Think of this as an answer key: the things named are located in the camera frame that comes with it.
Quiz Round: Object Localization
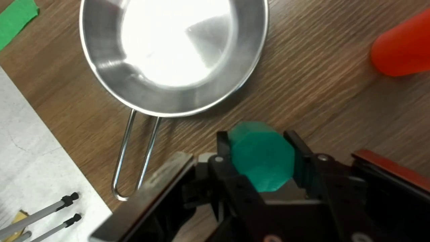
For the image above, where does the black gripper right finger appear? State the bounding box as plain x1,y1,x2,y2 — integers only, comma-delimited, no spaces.
283,129,315,186

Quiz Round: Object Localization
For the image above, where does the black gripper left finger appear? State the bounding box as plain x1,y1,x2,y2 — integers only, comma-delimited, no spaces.
216,131,236,180

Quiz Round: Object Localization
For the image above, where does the green block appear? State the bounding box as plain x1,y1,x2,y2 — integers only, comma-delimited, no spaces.
228,120,296,195

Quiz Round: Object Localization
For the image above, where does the orange folded cloth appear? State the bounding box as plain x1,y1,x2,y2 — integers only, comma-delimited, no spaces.
368,7,430,78

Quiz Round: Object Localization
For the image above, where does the grey tripod leg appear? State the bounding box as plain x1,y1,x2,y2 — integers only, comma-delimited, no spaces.
29,213,83,242
0,191,80,240

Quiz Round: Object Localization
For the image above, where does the green tape strip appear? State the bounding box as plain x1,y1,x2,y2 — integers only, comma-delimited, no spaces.
0,0,41,53

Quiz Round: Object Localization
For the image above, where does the steel pan with wire handle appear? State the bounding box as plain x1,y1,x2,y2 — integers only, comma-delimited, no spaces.
77,0,270,203

